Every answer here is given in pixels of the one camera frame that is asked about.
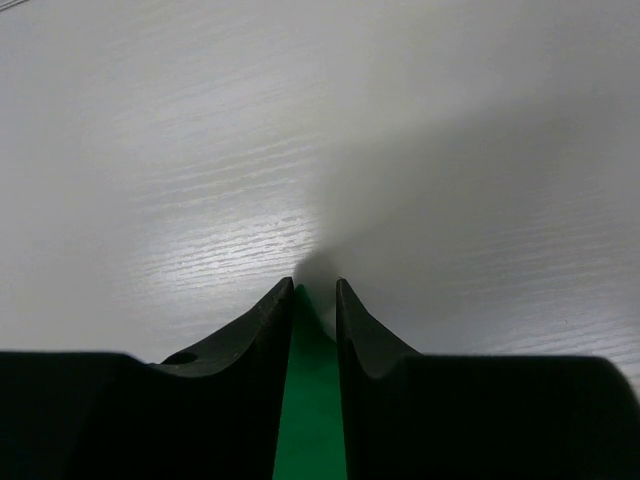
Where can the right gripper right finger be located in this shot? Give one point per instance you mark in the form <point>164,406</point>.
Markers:
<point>408,415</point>

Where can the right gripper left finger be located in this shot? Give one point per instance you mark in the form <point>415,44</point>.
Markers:
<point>209,411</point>

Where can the green t shirt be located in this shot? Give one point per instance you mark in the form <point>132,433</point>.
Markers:
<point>311,441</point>

